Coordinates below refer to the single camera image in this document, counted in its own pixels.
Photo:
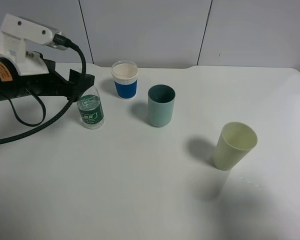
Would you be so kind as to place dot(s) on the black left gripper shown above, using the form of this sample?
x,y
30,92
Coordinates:
x,y
13,85

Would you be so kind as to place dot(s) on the clear bottle with green label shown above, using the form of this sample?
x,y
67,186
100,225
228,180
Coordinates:
x,y
90,108

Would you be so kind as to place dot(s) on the blue sleeved paper cup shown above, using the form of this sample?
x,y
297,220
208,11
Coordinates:
x,y
125,77

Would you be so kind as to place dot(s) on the teal plastic cup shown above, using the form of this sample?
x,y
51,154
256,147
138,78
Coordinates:
x,y
161,99

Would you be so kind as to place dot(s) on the pale green plastic cup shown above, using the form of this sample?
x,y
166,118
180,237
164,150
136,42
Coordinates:
x,y
236,140

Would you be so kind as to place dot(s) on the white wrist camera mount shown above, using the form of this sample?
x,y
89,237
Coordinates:
x,y
14,34

